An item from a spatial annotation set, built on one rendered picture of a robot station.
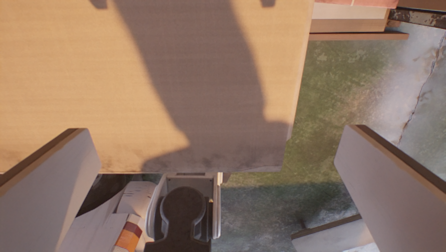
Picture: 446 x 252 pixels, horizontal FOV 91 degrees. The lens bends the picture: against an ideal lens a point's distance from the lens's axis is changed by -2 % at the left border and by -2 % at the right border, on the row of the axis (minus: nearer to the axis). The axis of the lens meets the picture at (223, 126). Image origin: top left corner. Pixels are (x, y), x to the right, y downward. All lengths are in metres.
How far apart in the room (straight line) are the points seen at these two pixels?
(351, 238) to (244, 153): 2.11
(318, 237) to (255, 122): 1.99
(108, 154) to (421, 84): 1.77
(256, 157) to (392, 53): 1.46
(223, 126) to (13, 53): 0.17
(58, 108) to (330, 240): 2.16
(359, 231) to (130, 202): 1.75
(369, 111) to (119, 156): 1.62
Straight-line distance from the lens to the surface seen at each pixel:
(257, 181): 1.83
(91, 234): 1.28
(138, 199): 1.33
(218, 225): 0.57
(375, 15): 1.41
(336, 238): 2.24
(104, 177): 1.57
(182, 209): 0.54
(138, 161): 0.24
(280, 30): 0.18
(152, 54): 0.19
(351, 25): 1.36
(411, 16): 1.36
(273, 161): 0.23
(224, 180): 1.55
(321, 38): 1.30
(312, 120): 1.59
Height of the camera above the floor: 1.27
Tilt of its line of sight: 59 degrees down
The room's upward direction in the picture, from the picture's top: 179 degrees clockwise
